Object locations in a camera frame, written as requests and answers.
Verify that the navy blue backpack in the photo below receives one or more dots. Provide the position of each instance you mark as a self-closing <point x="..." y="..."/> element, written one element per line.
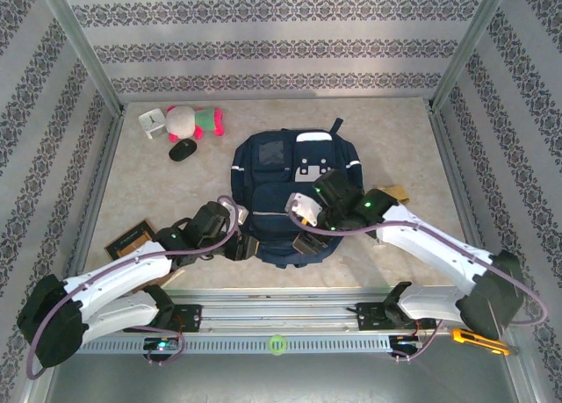
<point x="272" y="201"/>

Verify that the brown black notebook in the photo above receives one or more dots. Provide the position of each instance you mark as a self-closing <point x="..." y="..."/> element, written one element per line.
<point x="127" y="240"/>

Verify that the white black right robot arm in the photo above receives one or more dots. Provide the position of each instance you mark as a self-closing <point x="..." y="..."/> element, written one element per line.
<point x="430" y="240"/>

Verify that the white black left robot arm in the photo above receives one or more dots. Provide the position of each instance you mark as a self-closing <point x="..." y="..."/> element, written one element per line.
<point x="123" y="271"/>

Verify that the black computer mouse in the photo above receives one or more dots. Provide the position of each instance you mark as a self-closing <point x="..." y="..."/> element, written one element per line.
<point x="183" y="150"/>

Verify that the perforated metal strip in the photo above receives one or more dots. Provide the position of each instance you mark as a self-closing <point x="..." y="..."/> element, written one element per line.
<point x="228" y="345"/>

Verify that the pink green plush toy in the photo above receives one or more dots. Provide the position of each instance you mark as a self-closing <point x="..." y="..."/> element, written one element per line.
<point x="182" y="120"/>

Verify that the white alarm clock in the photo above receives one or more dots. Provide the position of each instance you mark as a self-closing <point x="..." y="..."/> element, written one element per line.
<point x="151" y="122"/>

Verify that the small circuit board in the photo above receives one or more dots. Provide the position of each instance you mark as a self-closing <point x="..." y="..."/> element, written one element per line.
<point x="162" y="344"/>
<point x="406" y="343"/>

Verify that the yellow utility knife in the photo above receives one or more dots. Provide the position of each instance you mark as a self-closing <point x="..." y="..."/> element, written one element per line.
<point x="478" y="339"/>

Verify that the aluminium mounting rail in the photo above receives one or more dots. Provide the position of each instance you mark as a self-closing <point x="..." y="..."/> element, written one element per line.
<point x="272" y="315"/>

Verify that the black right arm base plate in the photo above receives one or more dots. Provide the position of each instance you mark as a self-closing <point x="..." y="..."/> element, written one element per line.
<point x="371" y="315"/>

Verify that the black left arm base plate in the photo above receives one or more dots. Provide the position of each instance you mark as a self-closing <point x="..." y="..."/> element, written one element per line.
<point x="189" y="317"/>

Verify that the aluminium side rail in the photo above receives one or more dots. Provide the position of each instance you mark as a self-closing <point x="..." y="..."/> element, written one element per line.
<point x="454" y="179"/>
<point x="95" y="201"/>

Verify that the aluminium frame post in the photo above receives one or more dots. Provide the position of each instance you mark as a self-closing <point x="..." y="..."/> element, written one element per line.
<point x="82" y="47"/>
<point x="467" y="47"/>

